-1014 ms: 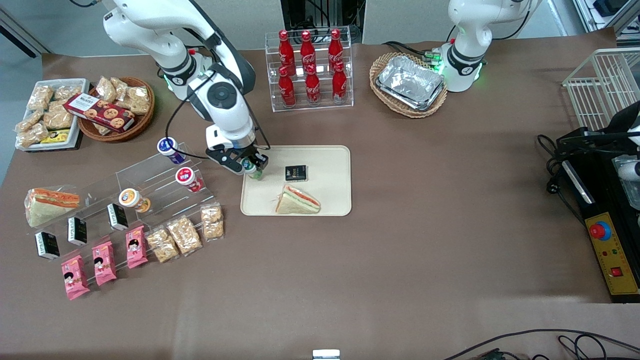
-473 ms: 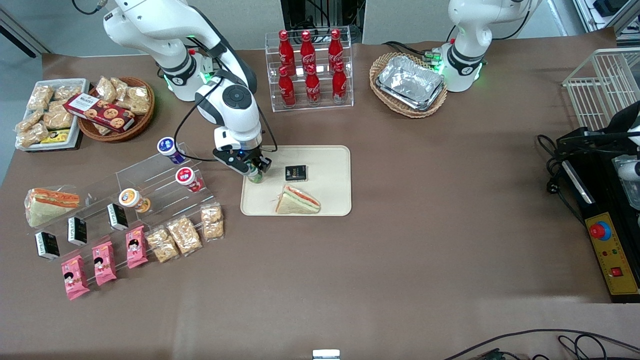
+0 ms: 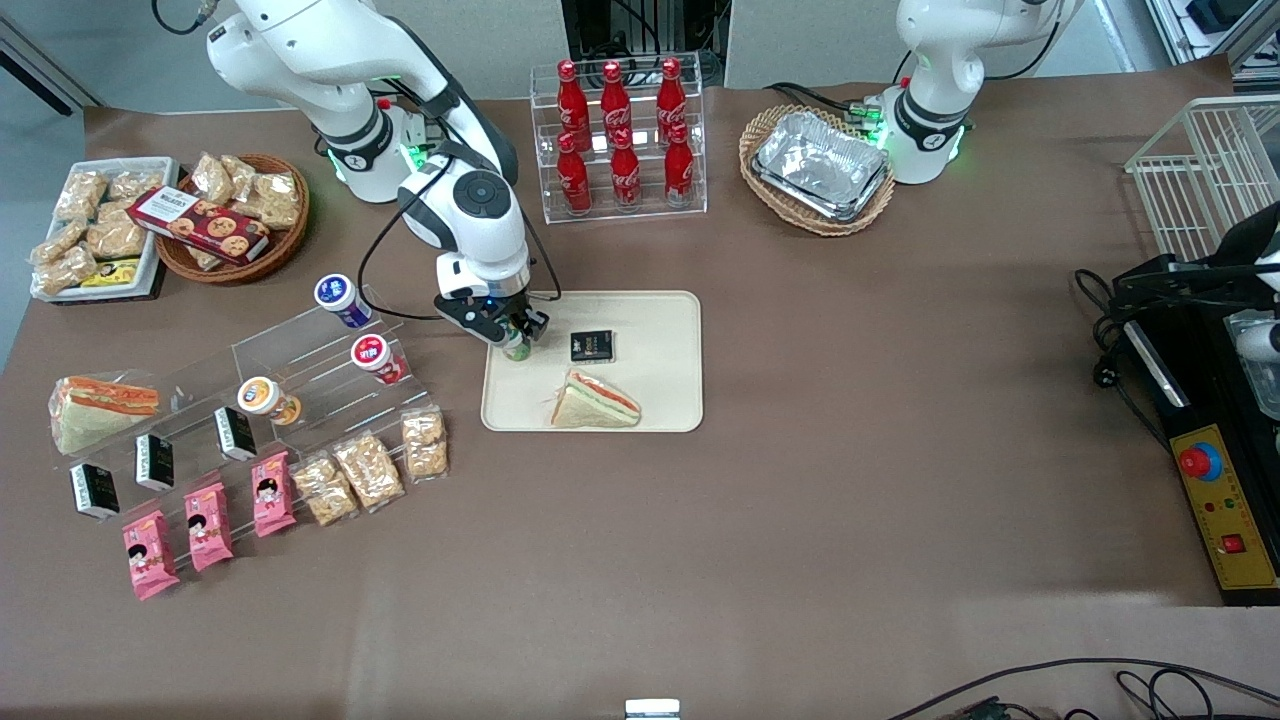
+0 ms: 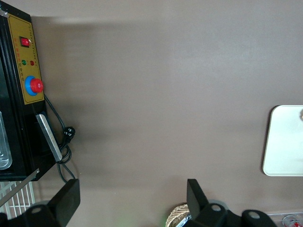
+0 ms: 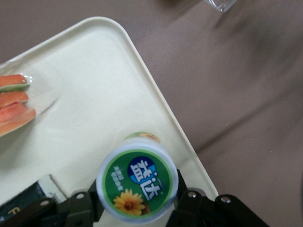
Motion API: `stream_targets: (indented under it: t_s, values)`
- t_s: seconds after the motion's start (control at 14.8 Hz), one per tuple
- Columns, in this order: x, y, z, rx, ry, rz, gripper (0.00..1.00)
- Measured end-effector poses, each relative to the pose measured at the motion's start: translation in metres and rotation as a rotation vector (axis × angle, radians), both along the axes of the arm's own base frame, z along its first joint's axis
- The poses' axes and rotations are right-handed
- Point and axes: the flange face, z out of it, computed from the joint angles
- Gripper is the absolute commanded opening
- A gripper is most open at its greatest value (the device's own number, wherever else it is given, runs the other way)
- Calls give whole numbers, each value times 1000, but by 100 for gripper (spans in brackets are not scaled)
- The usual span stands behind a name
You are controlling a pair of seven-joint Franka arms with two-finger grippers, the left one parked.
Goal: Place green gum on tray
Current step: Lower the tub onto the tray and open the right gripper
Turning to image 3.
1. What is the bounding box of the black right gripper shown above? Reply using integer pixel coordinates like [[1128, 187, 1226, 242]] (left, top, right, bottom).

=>
[[434, 283, 551, 350]]

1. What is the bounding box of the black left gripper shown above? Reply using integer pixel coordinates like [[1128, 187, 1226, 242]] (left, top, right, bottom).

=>
[[1115, 255, 1263, 309]]

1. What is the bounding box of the beige plastic tray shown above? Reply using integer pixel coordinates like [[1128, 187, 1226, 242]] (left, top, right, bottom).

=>
[[482, 291, 704, 433]]

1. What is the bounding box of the red gum bottle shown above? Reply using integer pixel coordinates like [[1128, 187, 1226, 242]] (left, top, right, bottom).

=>
[[350, 334, 409, 387]]

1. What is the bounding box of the blue gum bottle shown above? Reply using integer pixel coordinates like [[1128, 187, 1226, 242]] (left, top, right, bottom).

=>
[[314, 274, 373, 329]]

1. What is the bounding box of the orange gum bottle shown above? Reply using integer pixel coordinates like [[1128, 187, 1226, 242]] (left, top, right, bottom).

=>
[[237, 377, 301, 426]]

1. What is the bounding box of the wrapped triangular sandwich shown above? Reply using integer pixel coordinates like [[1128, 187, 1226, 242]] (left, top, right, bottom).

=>
[[550, 368, 642, 429], [50, 375, 161, 456]]

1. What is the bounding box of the red cola bottle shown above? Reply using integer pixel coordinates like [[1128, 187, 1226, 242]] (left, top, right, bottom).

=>
[[556, 60, 593, 151], [656, 57, 689, 141], [664, 123, 696, 207], [557, 133, 594, 215], [600, 61, 633, 146], [611, 130, 643, 212]]

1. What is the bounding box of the clear acrylic bottle rack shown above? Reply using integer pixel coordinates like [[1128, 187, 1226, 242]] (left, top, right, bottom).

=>
[[530, 52, 708, 225]]

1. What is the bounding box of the clear acrylic stepped display stand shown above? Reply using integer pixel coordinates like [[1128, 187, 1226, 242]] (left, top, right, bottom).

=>
[[60, 285, 442, 521]]

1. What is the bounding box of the black control box yellow panel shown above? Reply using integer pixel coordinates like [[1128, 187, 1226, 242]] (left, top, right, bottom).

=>
[[1110, 255, 1280, 607]]

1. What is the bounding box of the dark brown round wicker basket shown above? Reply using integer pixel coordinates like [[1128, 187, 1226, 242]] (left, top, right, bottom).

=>
[[155, 153, 311, 285]]

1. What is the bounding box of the light oval wicker basket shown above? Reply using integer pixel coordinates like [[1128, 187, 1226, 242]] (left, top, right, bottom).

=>
[[739, 105, 897, 237]]

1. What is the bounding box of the pink snack packet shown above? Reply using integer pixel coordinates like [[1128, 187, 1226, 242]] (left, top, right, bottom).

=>
[[122, 510, 181, 601], [184, 482, 234, 572], [251, 451, 297, 538]]

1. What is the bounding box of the black white-print small box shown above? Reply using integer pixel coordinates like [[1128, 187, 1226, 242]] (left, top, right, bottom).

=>
[[135, 433, 175, 492], [70, 463, 120, 521], [214, 406, 258, 462]]

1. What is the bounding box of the black equipment rack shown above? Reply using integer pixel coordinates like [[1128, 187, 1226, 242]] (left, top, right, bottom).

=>
[[562, 0, 732, 87]]

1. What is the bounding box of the red cookie box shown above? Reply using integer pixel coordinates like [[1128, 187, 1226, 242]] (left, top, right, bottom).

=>
[[127, 186, 271, 265]]

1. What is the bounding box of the silver foil container stack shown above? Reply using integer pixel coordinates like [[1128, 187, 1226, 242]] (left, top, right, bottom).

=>
[[752, 110, 891, 223]]

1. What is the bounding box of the white rectangular bin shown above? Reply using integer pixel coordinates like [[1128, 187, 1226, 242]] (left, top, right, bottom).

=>
[[30, 157, 181, 301]]

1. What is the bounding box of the yellow snack packet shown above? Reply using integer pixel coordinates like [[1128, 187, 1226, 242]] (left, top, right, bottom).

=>
[[80, 258, 141, 289]]

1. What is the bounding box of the white wire rack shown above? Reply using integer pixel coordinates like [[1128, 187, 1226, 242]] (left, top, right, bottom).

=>
[[1125, 95, 1280, 263]]

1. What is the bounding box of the black power cable with plug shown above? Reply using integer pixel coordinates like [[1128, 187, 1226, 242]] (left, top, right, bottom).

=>
[[1074, 268, 1173, 446]]

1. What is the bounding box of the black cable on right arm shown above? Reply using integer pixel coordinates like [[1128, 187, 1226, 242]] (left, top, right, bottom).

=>
[[357, 75, 563, 323]]

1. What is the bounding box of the aluminium frame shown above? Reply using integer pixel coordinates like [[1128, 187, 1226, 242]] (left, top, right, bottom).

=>
[[1148, 0, 1280, 73]]

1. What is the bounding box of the black cable bundle green connector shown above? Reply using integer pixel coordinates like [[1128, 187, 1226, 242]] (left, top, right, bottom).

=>
[[768, 80, 893, 131]]

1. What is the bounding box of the long black cable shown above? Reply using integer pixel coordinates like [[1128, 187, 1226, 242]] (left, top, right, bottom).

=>
[[888, 657, 1280, 720]]

